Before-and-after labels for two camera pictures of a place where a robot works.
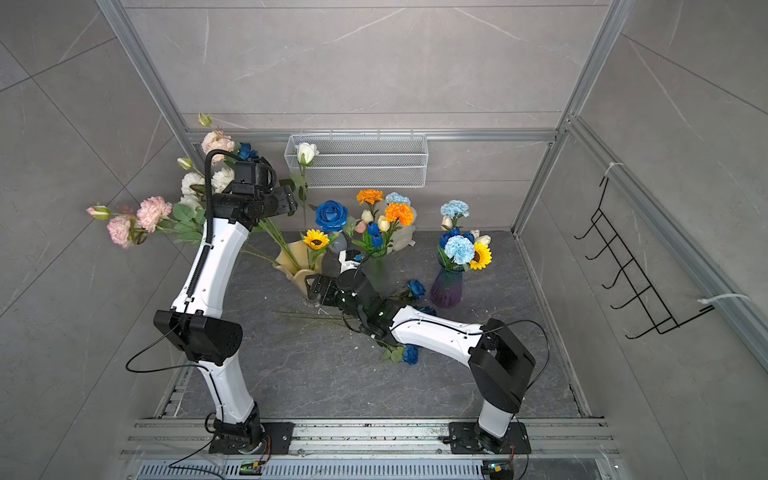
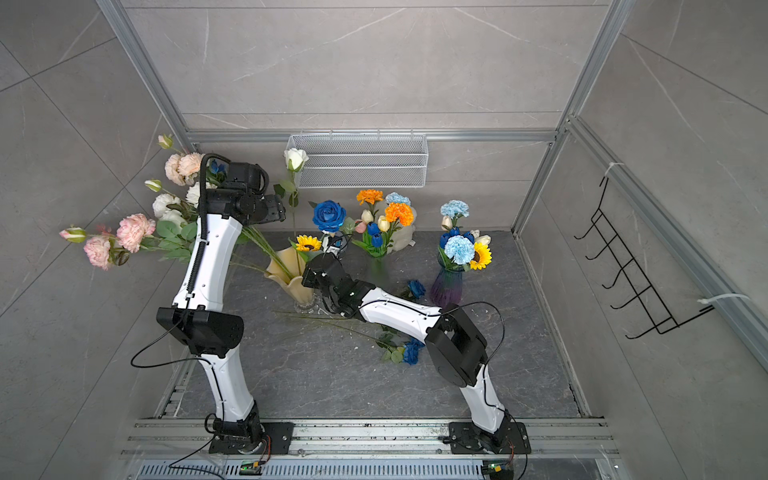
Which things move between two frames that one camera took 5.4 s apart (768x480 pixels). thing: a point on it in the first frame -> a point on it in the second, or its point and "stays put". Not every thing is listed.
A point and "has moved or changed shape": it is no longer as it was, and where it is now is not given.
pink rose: x=118 y=228 -> x=97 y=251
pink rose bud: x=100 y=212 -> x=74 y=234
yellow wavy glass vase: x=297 y=261 has moved or changed shape
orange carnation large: x=401 y=211 stays put
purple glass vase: x=446 y=289 stays put
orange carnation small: x=370 y=196 stays put
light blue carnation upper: x=455 y=207 stays put
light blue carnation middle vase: x=395 y=197 stays put
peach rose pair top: x=216 y=139 -> x=183 y=169
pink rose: x=151 y=209 -> x=132 y=230
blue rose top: x=246 y=152 -> x=215 y=168
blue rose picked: x=416 y=288 stays put
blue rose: x=331 y=216 stays put
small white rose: x=189 y=195 -> x=162 y=211
